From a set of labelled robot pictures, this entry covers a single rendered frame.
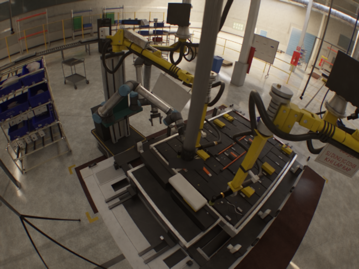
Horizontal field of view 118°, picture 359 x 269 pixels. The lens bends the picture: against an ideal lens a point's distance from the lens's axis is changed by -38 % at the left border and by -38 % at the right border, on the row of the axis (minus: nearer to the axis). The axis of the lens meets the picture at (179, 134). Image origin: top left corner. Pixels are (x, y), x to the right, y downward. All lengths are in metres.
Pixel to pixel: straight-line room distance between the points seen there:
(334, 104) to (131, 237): 1.69
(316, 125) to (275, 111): 0.21
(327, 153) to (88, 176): 2.05
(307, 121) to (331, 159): 0.34
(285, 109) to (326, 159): 0.45
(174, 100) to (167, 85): 0.15
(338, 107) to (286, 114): 0.35
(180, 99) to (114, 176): 1.04
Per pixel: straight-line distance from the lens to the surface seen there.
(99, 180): 1.91
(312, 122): 0.86
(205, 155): 1.87
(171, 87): 1.49
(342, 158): 1.13
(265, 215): 1.78
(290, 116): 0.83
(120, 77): 2.52
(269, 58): 9.40
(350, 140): 0.99
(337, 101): 1.02
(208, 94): 1.36
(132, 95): 2.54
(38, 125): 3.24
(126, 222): 1.63
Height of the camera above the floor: 2.34
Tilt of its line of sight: 40 degrees down
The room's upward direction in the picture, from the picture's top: 7 degrees clockwise
